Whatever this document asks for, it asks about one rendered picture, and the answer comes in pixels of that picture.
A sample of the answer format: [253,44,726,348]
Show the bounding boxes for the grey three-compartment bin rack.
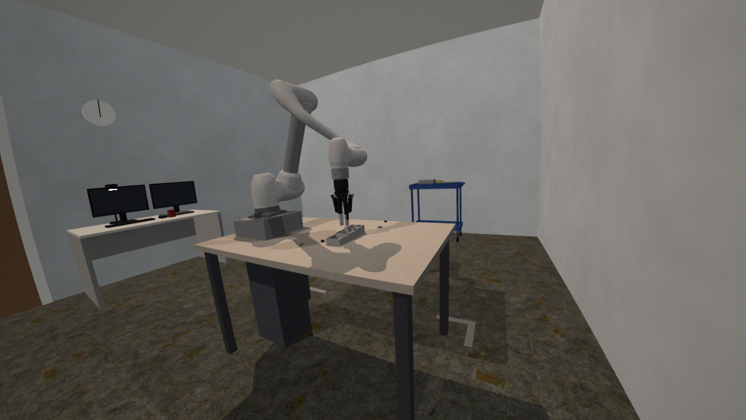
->
[326,225,365,246]

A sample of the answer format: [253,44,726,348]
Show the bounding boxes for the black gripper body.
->
[334,179,349,199]

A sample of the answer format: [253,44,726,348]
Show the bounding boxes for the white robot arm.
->
[248,79,367,218]

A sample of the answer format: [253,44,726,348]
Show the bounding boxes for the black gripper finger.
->
[341,192,354,226]
[331,193,344,226]

